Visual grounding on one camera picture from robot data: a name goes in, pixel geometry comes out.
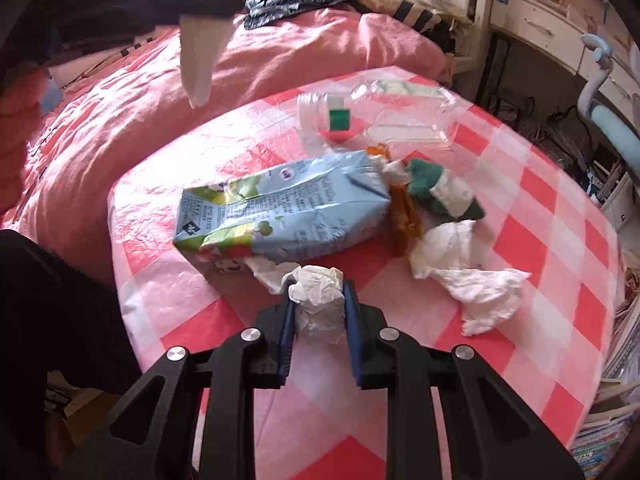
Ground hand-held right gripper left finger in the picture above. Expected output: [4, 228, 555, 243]
[65, 284, 297, 480]

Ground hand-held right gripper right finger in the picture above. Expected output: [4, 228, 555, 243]
[342, 280, 587, 480]

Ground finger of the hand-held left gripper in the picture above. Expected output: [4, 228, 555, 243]
[172, 0, 244, 23]

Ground small white tissue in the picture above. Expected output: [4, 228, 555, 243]
[287, 265, 347, 346]

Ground long white tissue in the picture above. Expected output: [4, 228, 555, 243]
[179, 0, 296, 108]

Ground light blue drink carton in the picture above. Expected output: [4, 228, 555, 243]
[172, 150, 392, 267]

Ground large white tissue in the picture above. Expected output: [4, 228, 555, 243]
[409, 220, 532, 337]

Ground long orange peel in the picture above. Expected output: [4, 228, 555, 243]
[367, 144, 426, 258]

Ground clear plastic cup green label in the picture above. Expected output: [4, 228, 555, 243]
[297, 91, 368, 153]

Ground clear plastic clamshell container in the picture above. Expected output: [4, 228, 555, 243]
[350, 77, 458, 151]

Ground pink blanket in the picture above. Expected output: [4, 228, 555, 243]
[0, 7, 448, 286]

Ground green cloth with white label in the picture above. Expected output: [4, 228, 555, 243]
[382, 157, 487, 222]

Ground beige navy striped cloth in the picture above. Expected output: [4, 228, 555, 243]
[370, 0, 443, 36]

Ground red checkered tablecloth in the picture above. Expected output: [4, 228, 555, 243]
[107, 65, 628, 480]

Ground person's black pants leg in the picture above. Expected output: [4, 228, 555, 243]
[0, 230, 143, 461]

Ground stack of books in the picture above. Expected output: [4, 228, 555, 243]
[570, 300, 640, 480]

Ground white desk with drawers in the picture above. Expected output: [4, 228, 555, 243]
[487, 0, 640, 81]

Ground light blue office chair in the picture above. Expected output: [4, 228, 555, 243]
[577, 32, 640, 161]

